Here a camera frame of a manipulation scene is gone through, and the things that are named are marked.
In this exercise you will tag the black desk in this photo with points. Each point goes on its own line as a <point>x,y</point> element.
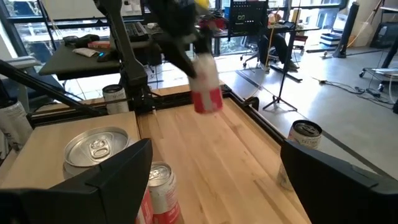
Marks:
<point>77,67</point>

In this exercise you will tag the person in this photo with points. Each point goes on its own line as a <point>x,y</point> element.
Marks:
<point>280,46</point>

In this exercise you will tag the black computer mouse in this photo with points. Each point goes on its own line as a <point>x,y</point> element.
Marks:
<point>105,56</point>

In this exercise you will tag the wooden shelf with black legs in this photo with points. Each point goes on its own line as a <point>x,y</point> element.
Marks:
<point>40,149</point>

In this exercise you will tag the white cloth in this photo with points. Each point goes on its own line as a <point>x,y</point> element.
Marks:
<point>85,52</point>

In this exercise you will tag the black perforated stand panel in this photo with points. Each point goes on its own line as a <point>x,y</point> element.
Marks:
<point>248,21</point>

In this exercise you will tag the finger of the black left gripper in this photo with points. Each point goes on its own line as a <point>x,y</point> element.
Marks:
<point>204,42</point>
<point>180,57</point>

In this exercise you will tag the black cylindrical post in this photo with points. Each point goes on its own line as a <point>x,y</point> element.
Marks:
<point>346,31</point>

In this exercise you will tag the black metal table frame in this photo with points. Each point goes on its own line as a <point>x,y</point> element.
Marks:
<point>255,116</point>

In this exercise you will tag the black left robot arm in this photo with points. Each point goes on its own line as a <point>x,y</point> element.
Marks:
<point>124,56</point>

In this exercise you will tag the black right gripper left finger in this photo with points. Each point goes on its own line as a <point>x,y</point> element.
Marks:
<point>93,202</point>

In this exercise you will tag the red flat box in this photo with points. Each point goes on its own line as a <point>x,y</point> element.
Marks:
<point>99,44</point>

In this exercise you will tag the black frame clamp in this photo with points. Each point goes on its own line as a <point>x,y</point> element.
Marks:
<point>252,101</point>

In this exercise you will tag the black diagonal desk beam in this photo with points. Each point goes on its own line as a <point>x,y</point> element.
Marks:
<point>46,87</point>

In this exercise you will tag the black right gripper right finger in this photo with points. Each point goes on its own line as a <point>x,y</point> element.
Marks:
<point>342,202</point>

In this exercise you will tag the stacked blue white boxes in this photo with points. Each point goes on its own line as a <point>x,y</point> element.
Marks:
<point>330,39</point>

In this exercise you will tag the black keyboard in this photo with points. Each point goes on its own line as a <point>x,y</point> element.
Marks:
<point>136,31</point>

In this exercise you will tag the office chair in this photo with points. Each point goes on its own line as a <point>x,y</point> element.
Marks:
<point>252,57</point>

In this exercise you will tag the wheeled cart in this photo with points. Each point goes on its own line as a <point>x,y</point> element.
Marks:
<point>382,72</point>

